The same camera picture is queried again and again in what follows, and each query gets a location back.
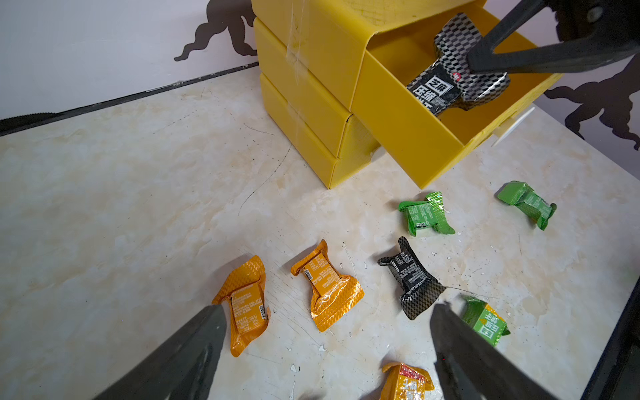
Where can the orange cookie packet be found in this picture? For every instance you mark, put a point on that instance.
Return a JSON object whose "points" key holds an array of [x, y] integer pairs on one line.
{"points": [[405, 382], [244, 290], [333, 294]]}

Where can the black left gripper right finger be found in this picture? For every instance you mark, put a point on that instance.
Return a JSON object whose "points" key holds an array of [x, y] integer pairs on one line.
{"points": [[470, 368]]}

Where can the green cookie packet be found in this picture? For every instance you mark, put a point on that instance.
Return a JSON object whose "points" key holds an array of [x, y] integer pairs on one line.
{"points": [[426, 214], [522, 196], [484, 320]]}

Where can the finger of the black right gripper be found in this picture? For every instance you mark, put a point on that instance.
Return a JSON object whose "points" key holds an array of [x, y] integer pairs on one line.
{"points": [[591, 34]]}

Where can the black cookie packet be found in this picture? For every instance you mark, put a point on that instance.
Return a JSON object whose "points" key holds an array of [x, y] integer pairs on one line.
{"points": [[449, 82], [420, 289]]}

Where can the yellow top drawer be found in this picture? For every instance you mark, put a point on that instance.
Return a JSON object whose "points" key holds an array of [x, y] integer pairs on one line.
{"points": [[423, 145]]}

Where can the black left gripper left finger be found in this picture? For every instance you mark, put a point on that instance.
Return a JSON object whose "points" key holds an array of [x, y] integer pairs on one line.
{"points": [[183, 367]]}

